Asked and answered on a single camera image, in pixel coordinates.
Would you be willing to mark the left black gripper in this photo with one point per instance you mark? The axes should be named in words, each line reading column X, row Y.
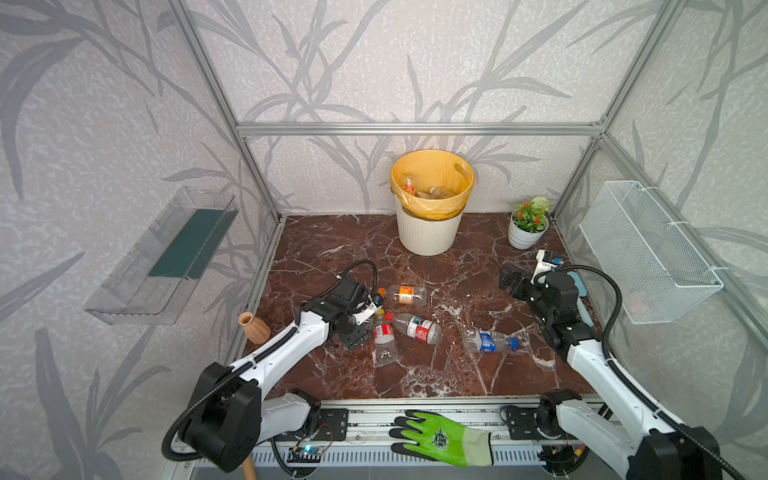
column 353, row 330

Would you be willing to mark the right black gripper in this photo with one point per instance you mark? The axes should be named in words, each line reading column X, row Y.
column 516, row 281

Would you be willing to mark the yellow cap red label bottle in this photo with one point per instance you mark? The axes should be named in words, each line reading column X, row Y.
column 385, row 350

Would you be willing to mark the orange label bottle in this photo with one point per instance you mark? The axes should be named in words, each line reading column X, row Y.
column 405, row 294
column 408, row 184

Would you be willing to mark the blue label bottle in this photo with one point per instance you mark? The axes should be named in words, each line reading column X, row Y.
column 480, row 341

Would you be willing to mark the red cap white label bottle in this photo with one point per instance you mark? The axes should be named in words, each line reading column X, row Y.
column 415, row 327

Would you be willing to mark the brown crushed plastic bottle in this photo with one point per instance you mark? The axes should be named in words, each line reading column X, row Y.
column 435, row 193

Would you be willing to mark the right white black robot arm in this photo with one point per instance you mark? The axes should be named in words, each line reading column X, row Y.
column 643, row 439

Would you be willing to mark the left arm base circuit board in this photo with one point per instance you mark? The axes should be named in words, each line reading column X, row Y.
column 305, row 454

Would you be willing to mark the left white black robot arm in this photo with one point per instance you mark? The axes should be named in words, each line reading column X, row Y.
column 230, row 412

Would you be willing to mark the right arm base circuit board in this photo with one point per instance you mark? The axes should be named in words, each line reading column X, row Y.
column 563, row 459

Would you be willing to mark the white ribbed waste bin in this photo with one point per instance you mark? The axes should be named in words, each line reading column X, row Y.
column 426, row 237

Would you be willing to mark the yellow plastic bin liner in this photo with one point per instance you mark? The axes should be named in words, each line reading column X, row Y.
column 433, row 168

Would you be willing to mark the light blue plastic trowel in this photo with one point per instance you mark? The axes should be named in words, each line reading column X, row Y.
column 582, row 293

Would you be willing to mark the white pot with plant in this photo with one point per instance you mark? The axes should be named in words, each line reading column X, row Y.
column 529, row 222

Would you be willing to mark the small terracotta clay pot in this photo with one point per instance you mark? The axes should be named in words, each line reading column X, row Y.
column 255, row 329

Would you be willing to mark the green and black work glove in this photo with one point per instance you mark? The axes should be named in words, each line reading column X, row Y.
column 434, row 437

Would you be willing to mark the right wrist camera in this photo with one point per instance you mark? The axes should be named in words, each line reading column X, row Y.
column 548, row 261

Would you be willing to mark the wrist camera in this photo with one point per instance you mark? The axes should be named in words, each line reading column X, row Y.
column 368, row 310
column 548, row 261

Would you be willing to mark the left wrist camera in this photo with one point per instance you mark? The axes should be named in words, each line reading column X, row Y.
column 368, row 310

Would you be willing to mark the white wire mesh basket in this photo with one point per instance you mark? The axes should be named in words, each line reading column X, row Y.
column 662, row 275

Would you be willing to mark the clear acrylic wall shelf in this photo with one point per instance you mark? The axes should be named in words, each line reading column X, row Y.
column 155, row 280

